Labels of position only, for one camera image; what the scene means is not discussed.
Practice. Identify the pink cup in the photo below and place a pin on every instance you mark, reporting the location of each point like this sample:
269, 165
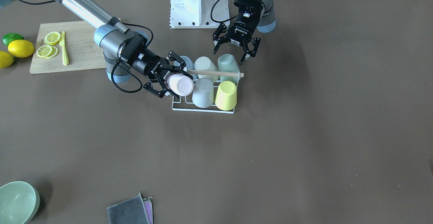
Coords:
180, 84

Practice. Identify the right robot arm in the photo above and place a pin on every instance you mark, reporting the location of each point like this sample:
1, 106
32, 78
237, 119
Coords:
109, 34

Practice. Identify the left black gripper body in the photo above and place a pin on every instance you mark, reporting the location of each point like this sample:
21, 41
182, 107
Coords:
237, 31

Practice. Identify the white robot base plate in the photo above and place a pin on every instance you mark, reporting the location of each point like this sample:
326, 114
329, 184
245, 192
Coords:
190, 14

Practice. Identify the whole yellow lemon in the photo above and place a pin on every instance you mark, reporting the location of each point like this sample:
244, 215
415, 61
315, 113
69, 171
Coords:
21, 48

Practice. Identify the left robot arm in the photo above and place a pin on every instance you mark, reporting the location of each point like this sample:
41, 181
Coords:
266, 24

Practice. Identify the white wire cup rack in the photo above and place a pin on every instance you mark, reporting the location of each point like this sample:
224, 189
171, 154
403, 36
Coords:
185, 103

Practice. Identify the light blue cup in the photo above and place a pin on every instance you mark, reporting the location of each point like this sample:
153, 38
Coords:
189, 65

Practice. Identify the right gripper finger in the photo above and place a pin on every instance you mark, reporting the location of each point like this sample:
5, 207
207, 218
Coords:
176, 65
163, 91

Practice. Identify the lemon slice upper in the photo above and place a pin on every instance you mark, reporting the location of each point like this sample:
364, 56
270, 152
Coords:
52, 38

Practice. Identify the white cup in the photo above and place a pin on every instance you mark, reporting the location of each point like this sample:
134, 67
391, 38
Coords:
204, 63

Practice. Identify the green cup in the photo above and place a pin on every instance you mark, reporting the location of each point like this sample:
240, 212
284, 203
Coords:
227, 63

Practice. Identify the green bowl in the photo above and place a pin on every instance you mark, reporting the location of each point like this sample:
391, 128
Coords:
19, 202

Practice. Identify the lemon slice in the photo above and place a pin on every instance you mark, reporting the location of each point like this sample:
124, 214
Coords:
52, 38
47, 51

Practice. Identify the green lime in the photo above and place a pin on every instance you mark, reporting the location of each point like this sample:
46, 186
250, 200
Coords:
11, 37

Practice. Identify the grey folded cloth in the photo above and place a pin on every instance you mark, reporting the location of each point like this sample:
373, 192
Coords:
137, 210

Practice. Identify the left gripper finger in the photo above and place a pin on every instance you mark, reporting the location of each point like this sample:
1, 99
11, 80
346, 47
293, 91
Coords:
247, 51
220, 37

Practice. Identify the yellow cup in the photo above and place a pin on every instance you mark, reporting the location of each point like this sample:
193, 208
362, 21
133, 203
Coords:
226, 96

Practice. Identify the yellow plastic knife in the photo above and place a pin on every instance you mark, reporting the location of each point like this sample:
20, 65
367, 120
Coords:
62, 43

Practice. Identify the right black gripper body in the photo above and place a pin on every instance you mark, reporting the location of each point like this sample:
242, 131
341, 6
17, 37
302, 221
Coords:
151, 66

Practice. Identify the lemon slice lower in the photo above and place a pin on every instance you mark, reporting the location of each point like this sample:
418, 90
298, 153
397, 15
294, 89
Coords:
47, 51

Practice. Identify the wooden cutting board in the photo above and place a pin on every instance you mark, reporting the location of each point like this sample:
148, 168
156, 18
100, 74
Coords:
82, 51

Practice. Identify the grey cup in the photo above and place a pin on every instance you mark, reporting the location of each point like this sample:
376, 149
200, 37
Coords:
203, 93

